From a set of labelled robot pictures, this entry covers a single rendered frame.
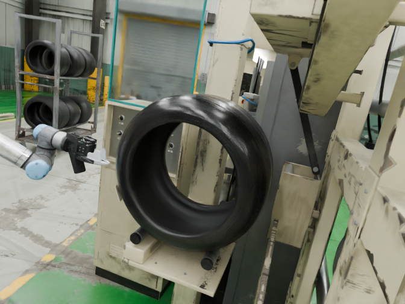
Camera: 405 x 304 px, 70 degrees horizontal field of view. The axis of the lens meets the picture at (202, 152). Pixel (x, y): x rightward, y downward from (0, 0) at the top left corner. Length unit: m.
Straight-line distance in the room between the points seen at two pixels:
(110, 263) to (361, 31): 2.04
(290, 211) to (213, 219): 0.31
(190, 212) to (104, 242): 1.04
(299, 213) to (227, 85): 0.60
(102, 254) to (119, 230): 0.26
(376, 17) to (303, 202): 0.82
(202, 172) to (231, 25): 0.63
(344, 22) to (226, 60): 0.76
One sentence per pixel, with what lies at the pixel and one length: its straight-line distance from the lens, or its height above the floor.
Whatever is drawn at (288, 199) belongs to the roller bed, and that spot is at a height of 1.09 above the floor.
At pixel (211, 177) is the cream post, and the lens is 1.32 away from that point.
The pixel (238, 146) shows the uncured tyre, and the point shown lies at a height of 1.33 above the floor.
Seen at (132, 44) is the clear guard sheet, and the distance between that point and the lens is 1.85.
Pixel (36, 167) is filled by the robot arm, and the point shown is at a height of 1.08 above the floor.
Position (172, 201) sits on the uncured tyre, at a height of 0.96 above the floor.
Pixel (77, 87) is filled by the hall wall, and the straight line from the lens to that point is 11.76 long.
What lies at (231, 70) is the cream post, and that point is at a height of 1.55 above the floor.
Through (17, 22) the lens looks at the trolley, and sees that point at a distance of 4.84.
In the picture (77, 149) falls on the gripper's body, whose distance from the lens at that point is 1.27.
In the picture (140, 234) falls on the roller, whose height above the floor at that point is 0.92.
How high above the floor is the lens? 1.51
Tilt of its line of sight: 14 degrees down
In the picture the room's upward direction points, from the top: 10 degrees clockwise
